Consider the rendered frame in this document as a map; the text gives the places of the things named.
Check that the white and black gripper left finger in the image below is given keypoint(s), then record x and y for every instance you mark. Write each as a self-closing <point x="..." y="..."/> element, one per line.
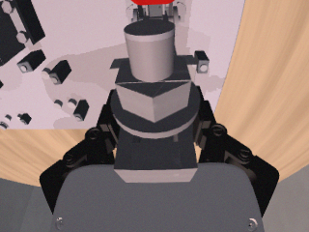
<point x="92" y="149"/>

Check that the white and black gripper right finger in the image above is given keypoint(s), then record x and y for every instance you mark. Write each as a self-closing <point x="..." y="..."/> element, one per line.
<point x="219" y="146"/>

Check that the grey fixture plate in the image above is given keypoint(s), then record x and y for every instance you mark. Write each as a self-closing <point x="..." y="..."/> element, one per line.
<point x="90" y="35"/>

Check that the grey rectangular plate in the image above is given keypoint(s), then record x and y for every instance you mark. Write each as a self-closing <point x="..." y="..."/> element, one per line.
<point x="190" y="61"/>

